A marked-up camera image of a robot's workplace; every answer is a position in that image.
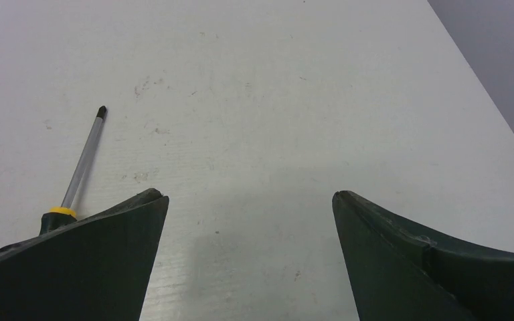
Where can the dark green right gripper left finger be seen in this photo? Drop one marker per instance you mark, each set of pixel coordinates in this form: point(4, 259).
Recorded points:
point(97, 268)

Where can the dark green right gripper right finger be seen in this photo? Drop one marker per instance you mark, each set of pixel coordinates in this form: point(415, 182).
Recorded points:
point(402, 270)

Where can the black yellow screwdriver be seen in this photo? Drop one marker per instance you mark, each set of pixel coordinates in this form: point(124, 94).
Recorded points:
point(65, 214)

